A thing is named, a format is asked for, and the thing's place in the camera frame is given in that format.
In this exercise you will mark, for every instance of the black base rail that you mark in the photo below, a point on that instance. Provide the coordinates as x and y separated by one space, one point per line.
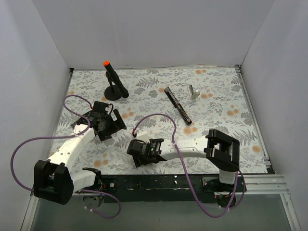
165 188

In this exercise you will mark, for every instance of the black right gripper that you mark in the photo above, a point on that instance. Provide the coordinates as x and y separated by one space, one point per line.
134 151

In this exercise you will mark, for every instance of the grey perforated plate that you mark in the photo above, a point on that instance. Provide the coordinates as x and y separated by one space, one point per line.
78 122

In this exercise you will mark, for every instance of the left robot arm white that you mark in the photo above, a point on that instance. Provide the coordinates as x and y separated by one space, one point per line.
53 179

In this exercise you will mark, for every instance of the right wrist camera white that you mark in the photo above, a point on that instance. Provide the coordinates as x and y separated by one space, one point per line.
141 135

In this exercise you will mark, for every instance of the floral patterned table mat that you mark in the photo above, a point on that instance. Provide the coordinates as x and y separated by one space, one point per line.
221 105

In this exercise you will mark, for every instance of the black microphone on stand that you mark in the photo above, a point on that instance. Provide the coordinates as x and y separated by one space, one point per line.
116 90

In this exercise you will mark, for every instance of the black stapler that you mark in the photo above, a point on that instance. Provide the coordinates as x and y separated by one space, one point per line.
177 105

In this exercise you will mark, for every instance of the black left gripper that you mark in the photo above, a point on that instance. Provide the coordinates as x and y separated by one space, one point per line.
109 126

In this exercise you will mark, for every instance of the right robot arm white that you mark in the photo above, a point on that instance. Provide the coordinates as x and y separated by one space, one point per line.
219 148

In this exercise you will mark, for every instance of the beige stapler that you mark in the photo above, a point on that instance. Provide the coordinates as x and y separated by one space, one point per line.
194 94

